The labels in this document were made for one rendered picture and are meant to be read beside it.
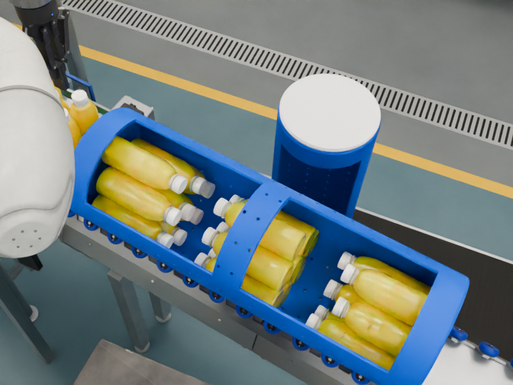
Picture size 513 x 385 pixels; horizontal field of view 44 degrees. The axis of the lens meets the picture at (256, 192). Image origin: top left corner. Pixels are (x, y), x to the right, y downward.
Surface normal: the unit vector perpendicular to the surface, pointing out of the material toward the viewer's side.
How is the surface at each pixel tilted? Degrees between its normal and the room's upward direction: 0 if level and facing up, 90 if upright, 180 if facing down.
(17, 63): 20
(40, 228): 85
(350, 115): 0
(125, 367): 4
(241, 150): 0
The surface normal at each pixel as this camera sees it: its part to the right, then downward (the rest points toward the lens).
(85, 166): -0.29, 0.01
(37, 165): 0.58, -0.50
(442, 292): 0.11, -0.65
